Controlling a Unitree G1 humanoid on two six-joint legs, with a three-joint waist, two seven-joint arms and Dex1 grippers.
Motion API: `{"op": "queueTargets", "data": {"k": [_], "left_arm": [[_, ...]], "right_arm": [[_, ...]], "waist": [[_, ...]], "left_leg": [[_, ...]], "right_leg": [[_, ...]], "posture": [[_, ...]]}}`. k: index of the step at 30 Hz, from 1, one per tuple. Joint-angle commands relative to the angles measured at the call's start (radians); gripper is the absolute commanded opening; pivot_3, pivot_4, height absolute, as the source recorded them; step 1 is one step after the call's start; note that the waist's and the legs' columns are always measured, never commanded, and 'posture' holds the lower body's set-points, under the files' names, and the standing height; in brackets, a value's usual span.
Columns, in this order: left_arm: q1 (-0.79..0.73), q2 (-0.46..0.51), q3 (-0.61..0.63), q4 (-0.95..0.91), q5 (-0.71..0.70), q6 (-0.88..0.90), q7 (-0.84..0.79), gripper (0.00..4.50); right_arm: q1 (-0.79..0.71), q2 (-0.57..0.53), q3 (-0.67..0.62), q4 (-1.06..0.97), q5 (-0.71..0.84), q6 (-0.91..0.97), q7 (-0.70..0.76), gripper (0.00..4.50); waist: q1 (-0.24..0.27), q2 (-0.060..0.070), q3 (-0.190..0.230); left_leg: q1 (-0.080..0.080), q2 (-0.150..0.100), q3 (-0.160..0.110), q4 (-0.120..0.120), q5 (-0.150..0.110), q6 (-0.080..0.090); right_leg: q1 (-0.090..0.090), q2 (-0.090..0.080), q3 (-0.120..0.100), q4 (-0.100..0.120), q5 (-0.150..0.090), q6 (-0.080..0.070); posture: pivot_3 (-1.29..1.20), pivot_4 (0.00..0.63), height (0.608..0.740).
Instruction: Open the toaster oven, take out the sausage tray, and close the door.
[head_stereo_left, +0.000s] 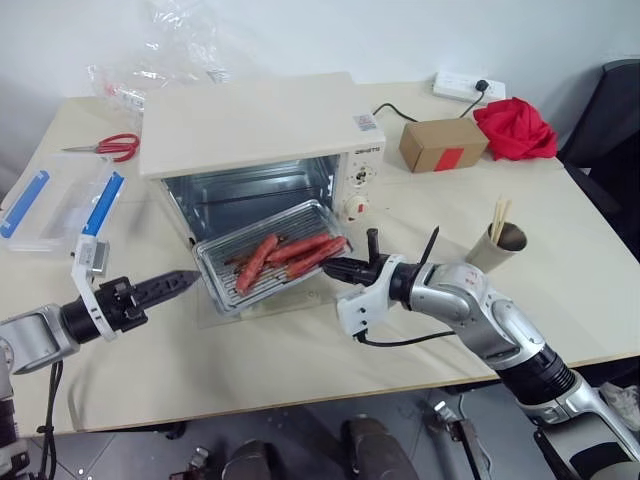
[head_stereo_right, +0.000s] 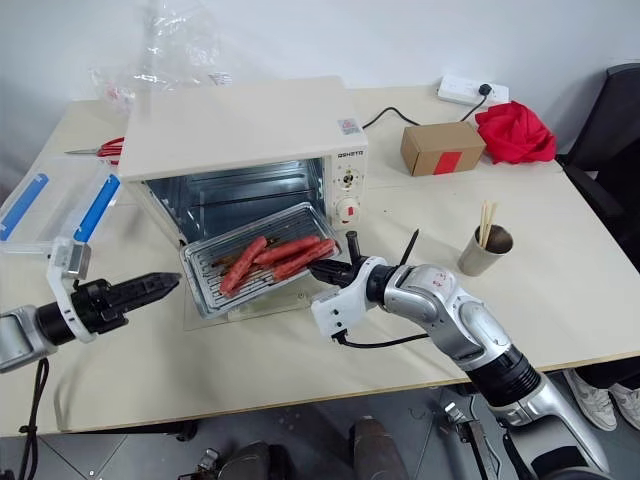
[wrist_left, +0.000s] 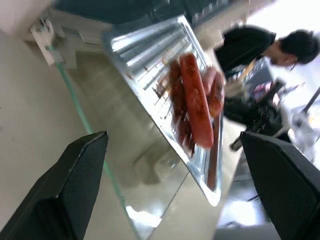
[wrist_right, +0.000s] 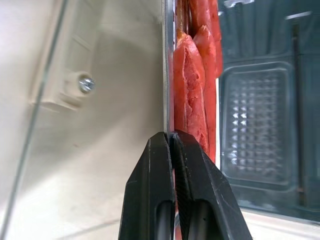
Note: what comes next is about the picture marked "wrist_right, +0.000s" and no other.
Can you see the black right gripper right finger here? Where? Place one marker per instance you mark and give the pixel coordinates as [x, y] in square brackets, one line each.
[207, 195]

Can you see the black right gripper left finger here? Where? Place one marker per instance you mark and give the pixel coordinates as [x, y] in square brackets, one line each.
[145, 190]

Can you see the thin metal baking tray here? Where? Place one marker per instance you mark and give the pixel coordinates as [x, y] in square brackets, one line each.
[170, 37]

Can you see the red sausage with split skin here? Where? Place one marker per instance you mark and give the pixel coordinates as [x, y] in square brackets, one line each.
[190, 87]

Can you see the cream glass toaster oven door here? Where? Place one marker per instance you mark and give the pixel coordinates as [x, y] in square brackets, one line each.
[75, 125]

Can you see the silver screw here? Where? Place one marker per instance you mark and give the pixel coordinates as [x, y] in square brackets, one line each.
[86, 84]

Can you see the black plastic tray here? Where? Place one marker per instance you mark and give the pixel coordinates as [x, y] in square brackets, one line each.
[260, 120]

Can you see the browned red sausage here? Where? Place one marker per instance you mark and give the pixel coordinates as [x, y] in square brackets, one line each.
[182, 17]

